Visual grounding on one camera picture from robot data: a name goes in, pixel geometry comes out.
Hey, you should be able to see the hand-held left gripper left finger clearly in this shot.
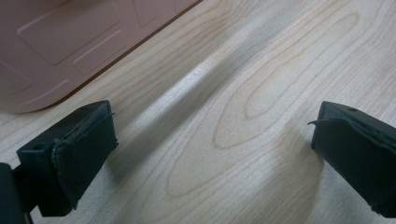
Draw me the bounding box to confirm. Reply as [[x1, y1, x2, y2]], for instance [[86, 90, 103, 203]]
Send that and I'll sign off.
[[16, 99, 120, 217]]

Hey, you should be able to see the pink plastic tray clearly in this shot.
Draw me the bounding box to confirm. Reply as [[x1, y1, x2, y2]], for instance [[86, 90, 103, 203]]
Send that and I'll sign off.
[[0, 0, 204, 114]]

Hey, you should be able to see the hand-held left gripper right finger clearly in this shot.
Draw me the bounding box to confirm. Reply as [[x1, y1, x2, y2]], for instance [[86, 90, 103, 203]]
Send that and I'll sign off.
[[307, 100, 396, 218]]

